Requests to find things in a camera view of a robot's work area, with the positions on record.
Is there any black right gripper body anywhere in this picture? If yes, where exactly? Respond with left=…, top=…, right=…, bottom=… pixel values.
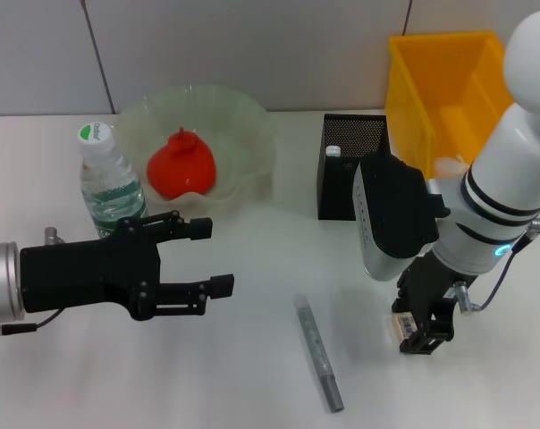
left=390, top=254, right=479, bottom=336

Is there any white paper ball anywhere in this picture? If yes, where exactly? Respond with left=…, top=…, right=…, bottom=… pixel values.
left=435, top=154, right=470, bottom=174

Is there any orange fruit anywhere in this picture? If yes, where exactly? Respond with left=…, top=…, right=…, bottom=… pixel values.
left=145, top=127, right=218, bottom=201

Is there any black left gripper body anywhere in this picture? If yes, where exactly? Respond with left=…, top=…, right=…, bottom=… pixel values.
left=19, top=217, right=163, bottom=322

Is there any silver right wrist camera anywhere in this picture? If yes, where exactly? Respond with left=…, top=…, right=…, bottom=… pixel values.
left=352, top=153, right=450, bottom=282

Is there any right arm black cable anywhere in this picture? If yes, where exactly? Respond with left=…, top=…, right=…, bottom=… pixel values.
left=452, top=216, right=540, bottom=318

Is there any black mesh pen holder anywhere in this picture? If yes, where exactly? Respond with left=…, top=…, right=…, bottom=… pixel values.
left=316, top=113, right=392, bottom=222

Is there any clear green-label water bottle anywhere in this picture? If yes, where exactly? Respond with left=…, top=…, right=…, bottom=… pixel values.
left=76, top=121, right=149, bottom=239

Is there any yellow plastic bin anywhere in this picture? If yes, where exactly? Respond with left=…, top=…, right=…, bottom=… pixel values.
left=384, top=29, right=519, bottom=180

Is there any beige barcode eraser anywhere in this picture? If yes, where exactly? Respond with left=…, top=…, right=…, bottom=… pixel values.
left=390, top=312, right=418, bottom=344

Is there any grey marker pen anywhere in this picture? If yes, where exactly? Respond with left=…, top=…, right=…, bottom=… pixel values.
left=293, top=293, right=345, bottom=413

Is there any pale green wavy fruit bowl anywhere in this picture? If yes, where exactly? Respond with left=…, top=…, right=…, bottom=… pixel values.
left=115, top=84, right=280, bottom=216

